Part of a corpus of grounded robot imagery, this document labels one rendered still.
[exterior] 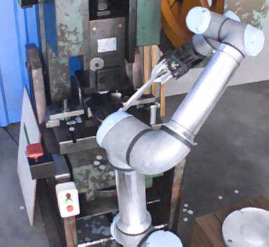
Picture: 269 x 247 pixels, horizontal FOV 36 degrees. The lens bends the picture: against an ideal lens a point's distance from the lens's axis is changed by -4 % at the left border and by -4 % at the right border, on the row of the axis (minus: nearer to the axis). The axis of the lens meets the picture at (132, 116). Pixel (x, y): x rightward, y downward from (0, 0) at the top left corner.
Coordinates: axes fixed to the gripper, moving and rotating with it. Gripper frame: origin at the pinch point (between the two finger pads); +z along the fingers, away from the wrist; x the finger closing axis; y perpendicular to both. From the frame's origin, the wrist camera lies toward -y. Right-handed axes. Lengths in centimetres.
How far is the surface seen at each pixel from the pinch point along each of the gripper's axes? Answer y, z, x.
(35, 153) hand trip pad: 20, 47, -7
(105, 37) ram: -13.5, 12.7, -20.6
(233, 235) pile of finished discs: 0, 21, 74
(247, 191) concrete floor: -72, 44, 103
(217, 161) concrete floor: -94, 60, 86
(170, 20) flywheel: -50, 4, -7
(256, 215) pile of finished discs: -15, 16, 80
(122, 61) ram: -17.7, 17.0, -9.0
